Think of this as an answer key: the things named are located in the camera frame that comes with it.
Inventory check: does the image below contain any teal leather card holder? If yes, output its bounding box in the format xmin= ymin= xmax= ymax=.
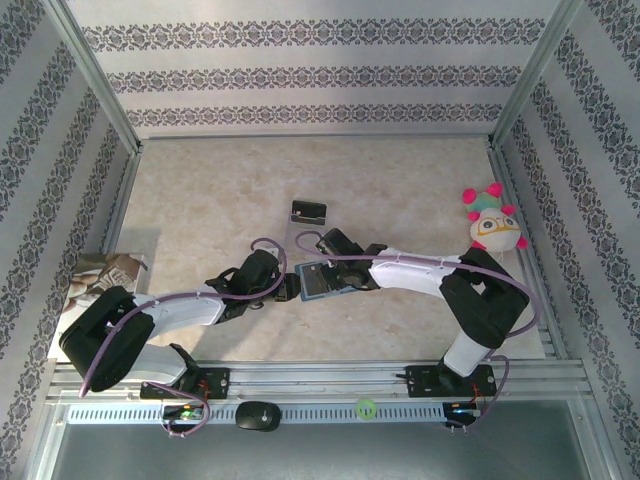
xmin=294 ymin=260 xmax=359 ymax=302

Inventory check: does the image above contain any small black box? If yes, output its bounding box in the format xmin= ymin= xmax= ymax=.
xmin=289 ymin=199 xmax=329 ymax=241

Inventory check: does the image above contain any black computer mouse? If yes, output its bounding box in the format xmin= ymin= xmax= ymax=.
xmin=234 ymin=400 xmax=282 ymax=434

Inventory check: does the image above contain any plush toy with glasses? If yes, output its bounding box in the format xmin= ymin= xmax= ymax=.
xmin=460 ymin=181 xmax=530 ymax=256

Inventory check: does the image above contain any small circuit board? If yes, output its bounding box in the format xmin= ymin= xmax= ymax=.
xmin=444 ymin=399 xmax=484 ymax=419
xmin=162 ymin=403 xmax=210 ymax=424

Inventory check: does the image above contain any book with sculpture cover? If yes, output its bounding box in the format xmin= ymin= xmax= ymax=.
xmin=49 ymin=252 xmax=150 ymax=362

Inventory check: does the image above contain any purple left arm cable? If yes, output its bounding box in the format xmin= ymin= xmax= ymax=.
xmin=79 ymin=238 xmax=289 ymax=440

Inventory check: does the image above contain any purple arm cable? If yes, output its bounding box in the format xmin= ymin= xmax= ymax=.
xmin=295 ymin=230 xmax=544 ymax=436
xmin=79 ymin=238 xmax=289 ymax=440

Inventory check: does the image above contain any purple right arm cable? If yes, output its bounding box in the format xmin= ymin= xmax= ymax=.
xmin=295 ymin=230 xmax=544 ymax=436

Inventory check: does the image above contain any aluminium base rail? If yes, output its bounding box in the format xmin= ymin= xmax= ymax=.
xmin=47 ymin=358 xmax=587 ymax=404

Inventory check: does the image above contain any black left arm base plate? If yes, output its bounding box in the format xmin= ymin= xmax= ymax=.
xmin=139 ymin=367 xmax=232 ymax=401

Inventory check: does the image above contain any white slotted cable duct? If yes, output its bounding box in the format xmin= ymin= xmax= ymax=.
xmin=66 ymin=403 xmax=447 ymax=426

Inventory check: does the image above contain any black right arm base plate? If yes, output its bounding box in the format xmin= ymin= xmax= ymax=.
xmin=405 ymin=364 xmax=497 ymax=400

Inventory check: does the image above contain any aluminium frame cross rail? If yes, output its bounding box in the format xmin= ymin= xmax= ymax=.
xmin=137 ymin=132 xmax=496 ymax=144

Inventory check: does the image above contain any aluminium frame side rail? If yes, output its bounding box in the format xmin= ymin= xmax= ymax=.
xmin=99 ymin=144 xmax=144 ymax=256
xmin=485 ymin=139 xmax=571 ymax=361

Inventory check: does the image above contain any aluminium frame post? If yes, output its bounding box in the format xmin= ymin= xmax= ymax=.
xmin=490 ymin=0 xmax=586 ymax=149
xmin=42 ymin=0 xmax=144 ymax=154

